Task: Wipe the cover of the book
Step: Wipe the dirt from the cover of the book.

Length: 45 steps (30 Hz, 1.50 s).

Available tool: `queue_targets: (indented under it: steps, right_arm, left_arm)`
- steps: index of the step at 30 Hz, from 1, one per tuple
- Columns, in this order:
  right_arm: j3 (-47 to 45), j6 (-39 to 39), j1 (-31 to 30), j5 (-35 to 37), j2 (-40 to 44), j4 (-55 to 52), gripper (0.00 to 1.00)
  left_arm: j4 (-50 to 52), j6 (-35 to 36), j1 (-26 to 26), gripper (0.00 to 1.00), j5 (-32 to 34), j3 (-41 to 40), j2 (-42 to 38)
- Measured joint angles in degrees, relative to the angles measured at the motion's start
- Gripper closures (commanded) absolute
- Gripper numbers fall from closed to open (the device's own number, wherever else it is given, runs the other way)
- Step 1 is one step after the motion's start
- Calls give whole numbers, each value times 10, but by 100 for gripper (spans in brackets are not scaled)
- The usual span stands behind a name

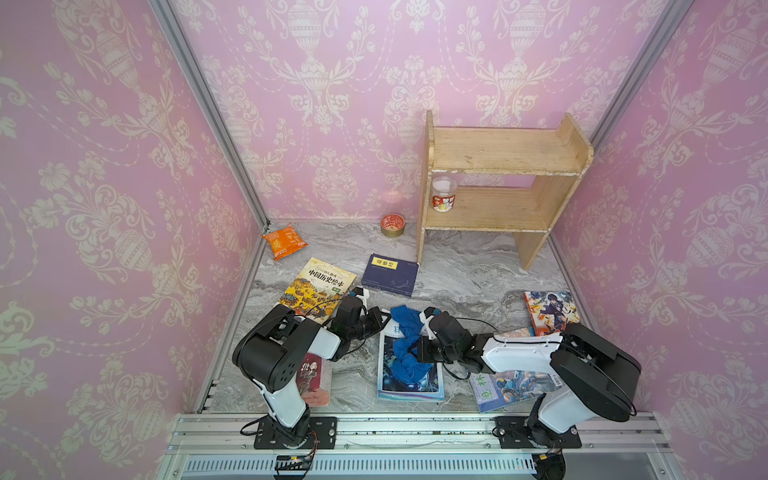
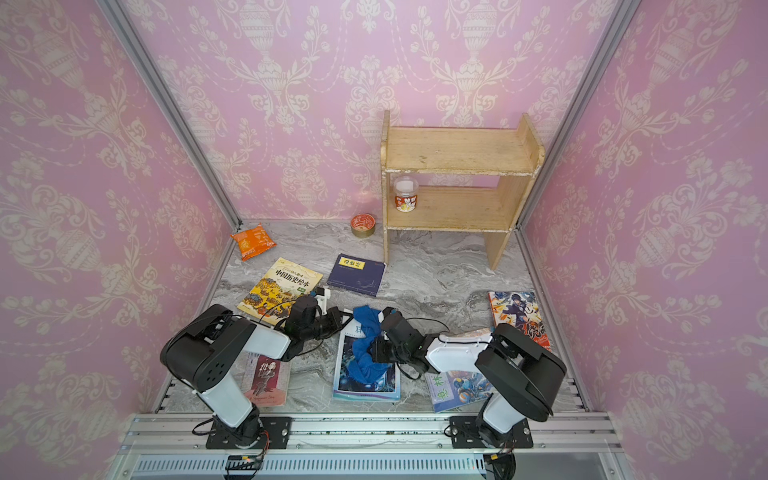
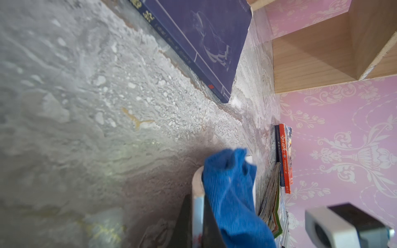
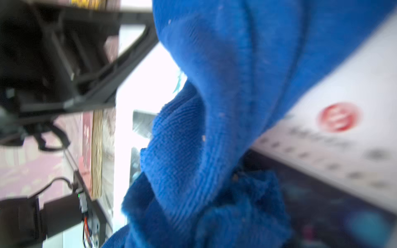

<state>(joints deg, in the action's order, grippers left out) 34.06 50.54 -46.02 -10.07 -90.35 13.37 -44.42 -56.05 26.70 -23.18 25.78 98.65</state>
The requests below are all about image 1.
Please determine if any right aluminium corner post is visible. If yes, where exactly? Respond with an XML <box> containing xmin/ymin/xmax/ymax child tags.
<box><xmin>548</xmin><ymin>0</ymin><xmax>697</xmax><ymax>230</ymax></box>

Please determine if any Hamlet purple red book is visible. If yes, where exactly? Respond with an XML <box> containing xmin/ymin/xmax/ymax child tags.
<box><xmin>296</xmin><ymin>353</ymin><xmax>332</xmax><ymax>407</ymax></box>

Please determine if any wooden two-tier shelf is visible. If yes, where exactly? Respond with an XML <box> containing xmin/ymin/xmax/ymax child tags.
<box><xmin>416</xmin><ymin>112</ymin><xmax>594</xmax><ymax>270</ymax></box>

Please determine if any colourful sunflower magazine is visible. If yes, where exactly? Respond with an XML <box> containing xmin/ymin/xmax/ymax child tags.
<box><xmin>469</xmin><ymin>370</ymin><xmax>564</xmax><ymax>413</ymax></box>

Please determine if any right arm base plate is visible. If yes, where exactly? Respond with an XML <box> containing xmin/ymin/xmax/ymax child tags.
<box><xmin>492</xmin><ymin>415</ymin><xmax>582</xmax><ymax>450</ymax></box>

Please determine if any aluminium front rail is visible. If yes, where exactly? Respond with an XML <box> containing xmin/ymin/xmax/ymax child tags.
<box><xmin>156</xmin><ymin>413</ymin><xmax>684</xmax><ymax>479</ymax></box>

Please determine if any blue cloth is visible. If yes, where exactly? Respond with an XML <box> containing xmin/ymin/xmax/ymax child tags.
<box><xmin>391</xmin><ymin>305</ymin><xmax>434</xmax><ymax>385</ymax></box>

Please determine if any aluminium corner post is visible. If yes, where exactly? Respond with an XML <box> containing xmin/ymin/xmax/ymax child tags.
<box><xmin>148</xmin><ymin>0</ymin><xmax>270</xmax><ymax>233</ymax></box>
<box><xmin>548</xmin><ymin>0</ymin><xmax>697</xmax><ymax>230</ymax></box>

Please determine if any red manga comic book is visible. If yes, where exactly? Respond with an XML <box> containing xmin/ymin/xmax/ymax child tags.
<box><xmin>523</xmin><ymin>291</ymin><xmax>581</xmax><ymax>336</ymax></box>

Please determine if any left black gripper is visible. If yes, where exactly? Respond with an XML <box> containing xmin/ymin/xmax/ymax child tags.
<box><xmin>347</xmin><ymin>307</ymin><xmax>393</xmax><ymax>342</ymax></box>

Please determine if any orange snack bag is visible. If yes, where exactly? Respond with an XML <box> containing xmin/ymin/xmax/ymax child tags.
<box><xmin>262</xmin><ymin>224</ymin><xmax>308</xmax><ymax>261</ymax></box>

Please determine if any white red cup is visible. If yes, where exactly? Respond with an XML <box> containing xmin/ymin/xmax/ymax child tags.
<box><xmin>430</xmin><ymin>176</ymin><xmax>457</xmax><ymax>213</ymax></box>

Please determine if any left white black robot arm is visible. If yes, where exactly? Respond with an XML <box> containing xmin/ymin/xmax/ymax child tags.
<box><xmin>232</xmin><ymin>295</ymin><xmax>391</xmax><ymax>449</ymax></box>

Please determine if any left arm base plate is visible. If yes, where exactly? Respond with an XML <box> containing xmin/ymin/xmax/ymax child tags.
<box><xmin>253</xmin><ymin>416</ymin><xmax>338</xmax><ymax>450</ymax></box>

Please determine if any dark blue book yellow label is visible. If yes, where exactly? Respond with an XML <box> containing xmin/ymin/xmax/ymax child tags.
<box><xmin>361</xmin><ymin>254</ymin><xmax>419</xmax><ymax>297</ymax></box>

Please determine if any left aluminium corner post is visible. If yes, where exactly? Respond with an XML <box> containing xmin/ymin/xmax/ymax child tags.
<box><xmin>148</xmin><ymin>0</ymin><xmax>270</xmax><ymax>233</ymax></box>

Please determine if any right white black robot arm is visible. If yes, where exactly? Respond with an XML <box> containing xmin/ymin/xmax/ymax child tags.
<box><xmin>416</xmin><ymin>307</ymin><xmax>642</xmax><ymax>447</ymax></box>

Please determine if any yellow history picture book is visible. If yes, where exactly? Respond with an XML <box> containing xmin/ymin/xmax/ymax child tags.
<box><xmin>278</xmin><ymin>258</ymin><xmax>357</xmax><ymax>324</ymax></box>

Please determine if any white science magazine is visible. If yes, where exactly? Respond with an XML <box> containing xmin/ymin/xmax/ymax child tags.
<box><xmin>377</xmin><ymin>320</ymin><xmax>445</xmax><ymax>402</ymax></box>

